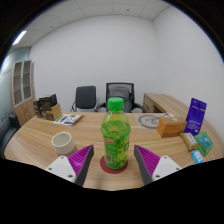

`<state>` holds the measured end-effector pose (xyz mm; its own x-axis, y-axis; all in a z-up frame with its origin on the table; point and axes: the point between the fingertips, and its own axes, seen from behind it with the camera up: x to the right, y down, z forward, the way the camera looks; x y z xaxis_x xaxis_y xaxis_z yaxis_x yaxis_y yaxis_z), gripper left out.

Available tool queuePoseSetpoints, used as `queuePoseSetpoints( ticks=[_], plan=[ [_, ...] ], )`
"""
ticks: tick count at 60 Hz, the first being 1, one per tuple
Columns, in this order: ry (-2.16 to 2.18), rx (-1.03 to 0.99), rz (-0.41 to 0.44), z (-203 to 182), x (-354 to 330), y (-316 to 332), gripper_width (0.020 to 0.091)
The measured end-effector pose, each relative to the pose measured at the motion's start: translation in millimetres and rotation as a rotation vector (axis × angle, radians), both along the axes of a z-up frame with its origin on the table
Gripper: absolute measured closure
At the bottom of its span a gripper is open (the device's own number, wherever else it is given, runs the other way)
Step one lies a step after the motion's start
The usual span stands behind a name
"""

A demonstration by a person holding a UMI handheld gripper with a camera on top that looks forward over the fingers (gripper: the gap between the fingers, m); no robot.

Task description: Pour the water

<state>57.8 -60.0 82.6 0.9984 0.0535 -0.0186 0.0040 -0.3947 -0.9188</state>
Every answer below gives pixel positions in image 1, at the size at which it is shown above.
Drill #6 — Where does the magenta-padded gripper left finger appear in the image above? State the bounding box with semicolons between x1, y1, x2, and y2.
44;144;95;187

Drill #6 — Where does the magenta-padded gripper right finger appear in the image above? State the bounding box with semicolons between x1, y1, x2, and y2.
133;144;183;186

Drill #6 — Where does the green drink bottle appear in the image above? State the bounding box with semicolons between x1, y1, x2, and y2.
100;96;132;171

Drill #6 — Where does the white and brown ceramic cup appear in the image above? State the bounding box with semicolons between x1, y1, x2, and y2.
51;131;78;158

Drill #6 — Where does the small blue packet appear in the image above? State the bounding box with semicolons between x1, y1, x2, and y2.
190;149;205;165

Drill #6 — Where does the small tan box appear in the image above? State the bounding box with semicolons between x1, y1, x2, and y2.
179;131;200;152

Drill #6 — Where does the orange-brown carton box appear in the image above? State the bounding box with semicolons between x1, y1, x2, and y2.
156;116;188;139

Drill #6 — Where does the green packet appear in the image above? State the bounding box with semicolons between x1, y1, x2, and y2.
194;131;214;157

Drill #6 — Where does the white printed leaflet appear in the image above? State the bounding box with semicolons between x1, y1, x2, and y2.
52;113;84;126

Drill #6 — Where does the flat round red coaster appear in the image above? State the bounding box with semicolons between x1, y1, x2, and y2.
99;154;129;175

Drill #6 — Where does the brown cardboard box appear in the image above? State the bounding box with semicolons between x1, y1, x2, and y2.
41;103;63;121

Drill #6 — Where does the purple packet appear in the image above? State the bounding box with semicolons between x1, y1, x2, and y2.
184;97;208;136

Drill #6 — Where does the small dark brown box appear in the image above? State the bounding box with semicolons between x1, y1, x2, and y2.
32;99;43;118

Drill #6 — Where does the wooden side desk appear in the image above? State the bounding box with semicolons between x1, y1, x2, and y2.
142;92;188;118

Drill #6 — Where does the black cardboard box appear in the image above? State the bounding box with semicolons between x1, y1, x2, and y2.
38;93;58;109

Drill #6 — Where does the wooden cabinet with glass doors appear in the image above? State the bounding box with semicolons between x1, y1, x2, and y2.
9;59;37;127

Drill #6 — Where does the black mesh office chair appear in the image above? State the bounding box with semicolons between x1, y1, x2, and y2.
94;82;147;114

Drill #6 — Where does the rectangular ceiling light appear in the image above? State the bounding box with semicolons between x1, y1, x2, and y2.
12;30;28;46

